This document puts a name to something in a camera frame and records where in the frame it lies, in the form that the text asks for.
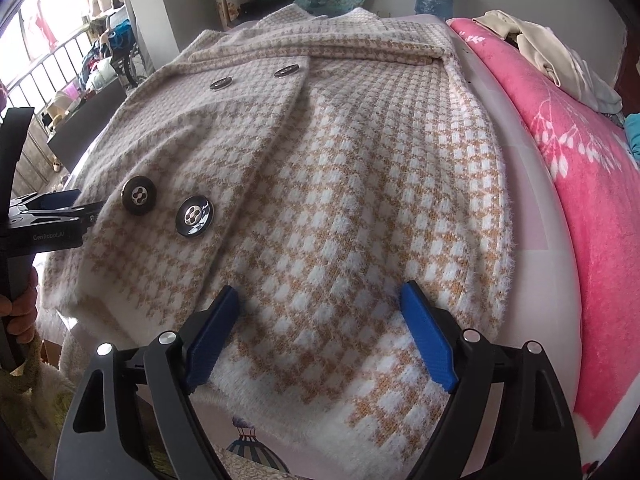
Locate beige houndstooth knit coat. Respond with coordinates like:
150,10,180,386
39,6,513,479

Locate beige clothes pile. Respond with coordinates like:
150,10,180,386
473,10,623,115

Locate person's left hand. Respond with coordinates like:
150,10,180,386
0,268,38,344

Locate dark grey cabinet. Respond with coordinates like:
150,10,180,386
48,79,127,171

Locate pale pink printed bedsheet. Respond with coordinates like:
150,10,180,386
192,28,582,479

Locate bicycle with blue bag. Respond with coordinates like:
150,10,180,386
103,18,145,89

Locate pink floral blanket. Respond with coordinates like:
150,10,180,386
449,18,639,479

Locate teal cloth on bed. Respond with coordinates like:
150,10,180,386
624,113,640,162

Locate black garment on chair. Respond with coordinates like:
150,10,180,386
236,0,295,23

